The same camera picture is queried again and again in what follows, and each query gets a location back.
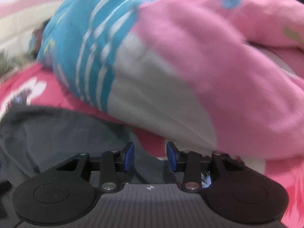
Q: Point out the blue pink floral quilt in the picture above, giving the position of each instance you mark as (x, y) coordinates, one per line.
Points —
(178, 52)

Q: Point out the dark grey pants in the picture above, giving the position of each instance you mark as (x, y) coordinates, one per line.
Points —
(59, 133)

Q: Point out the pink floral bed sheet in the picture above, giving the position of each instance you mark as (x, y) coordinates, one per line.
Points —
(26, 87)

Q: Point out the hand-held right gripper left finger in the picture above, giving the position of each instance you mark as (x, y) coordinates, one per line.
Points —
(128, 156)

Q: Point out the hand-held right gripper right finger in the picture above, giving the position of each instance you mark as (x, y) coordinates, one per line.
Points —
(171, 156)

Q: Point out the pink white bed headboard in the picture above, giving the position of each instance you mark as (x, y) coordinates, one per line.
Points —
(28, 11)

